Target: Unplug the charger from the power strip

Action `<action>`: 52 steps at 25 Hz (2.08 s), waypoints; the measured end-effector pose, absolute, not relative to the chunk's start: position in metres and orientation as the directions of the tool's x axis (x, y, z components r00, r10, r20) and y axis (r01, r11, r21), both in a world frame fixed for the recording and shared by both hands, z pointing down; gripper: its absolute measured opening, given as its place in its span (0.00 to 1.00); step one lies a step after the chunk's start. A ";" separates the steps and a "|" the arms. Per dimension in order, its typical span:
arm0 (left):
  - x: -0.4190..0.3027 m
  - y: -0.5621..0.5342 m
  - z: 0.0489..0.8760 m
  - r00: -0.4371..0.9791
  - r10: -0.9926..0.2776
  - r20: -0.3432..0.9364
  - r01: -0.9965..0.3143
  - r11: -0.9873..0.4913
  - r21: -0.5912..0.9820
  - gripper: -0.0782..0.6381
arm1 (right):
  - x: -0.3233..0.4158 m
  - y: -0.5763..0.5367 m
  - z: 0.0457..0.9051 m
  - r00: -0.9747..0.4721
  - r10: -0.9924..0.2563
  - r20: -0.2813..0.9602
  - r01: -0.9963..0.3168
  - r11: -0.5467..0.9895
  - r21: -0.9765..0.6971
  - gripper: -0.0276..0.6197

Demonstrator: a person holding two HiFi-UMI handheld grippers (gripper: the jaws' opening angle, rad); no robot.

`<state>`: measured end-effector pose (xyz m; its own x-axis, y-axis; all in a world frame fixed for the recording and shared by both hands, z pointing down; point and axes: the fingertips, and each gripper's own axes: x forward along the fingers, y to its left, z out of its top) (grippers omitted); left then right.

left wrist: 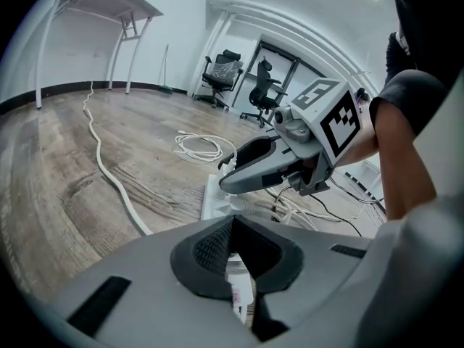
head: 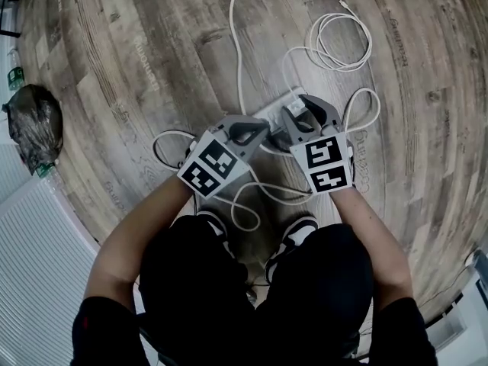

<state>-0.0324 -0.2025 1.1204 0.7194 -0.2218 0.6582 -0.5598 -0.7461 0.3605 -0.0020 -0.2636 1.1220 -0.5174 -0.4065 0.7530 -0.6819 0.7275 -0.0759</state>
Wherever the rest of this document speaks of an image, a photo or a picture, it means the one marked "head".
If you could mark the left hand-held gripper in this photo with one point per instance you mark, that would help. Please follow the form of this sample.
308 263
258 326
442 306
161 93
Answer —
213 162

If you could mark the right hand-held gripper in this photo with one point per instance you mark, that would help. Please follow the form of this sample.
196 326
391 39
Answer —
324 162

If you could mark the white charger plug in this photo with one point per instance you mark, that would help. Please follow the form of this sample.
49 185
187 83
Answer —
295 107

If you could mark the white power strip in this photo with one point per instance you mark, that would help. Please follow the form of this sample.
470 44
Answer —
274 113

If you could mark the person's right forearm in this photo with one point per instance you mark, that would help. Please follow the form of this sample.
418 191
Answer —
373 235

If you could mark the person's left forearm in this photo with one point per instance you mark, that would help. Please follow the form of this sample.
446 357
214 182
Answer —
133 238

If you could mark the person's left sneaker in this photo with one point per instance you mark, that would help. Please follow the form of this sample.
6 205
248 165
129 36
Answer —
217 225

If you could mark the person's sneaker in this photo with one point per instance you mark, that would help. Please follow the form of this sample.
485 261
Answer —
297 229
217 225

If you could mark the person's right sneaker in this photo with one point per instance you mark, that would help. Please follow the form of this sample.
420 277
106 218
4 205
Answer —
297 229

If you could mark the person's black trousers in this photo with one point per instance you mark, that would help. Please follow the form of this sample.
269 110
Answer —
213 288

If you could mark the clear bottle green label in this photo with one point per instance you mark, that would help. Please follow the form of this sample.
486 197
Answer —
16 76
43 170

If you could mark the black trash bag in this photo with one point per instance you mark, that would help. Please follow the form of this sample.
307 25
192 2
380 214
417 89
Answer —
34 124

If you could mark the person's dark shirt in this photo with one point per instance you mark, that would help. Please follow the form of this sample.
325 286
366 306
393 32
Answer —
103 330

